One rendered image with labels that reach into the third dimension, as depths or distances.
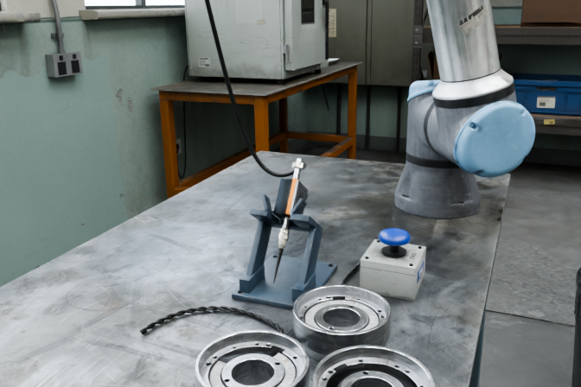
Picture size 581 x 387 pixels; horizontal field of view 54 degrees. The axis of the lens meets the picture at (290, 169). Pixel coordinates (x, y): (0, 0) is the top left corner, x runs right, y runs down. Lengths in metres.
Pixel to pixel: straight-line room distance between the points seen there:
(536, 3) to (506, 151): 3.08
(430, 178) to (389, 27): 3.38
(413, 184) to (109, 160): 1.93
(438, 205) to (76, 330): 0.60
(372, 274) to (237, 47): 2.22
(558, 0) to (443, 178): 2.99
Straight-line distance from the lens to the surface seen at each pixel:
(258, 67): 2.81
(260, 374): 0.58
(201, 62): 2.97
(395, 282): 0.73
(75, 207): 2.62
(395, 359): 0.57
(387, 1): 4.34
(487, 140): 0.85
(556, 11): 3.91
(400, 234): 0.74
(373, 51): 4.38
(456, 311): 0.73
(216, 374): 0.56
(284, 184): 0.73
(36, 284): 0.85
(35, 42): 2.42
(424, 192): 1.00
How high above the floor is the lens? 1.16
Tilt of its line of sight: 16 degrees down
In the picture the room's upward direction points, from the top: 1 degrees counter-clockwise
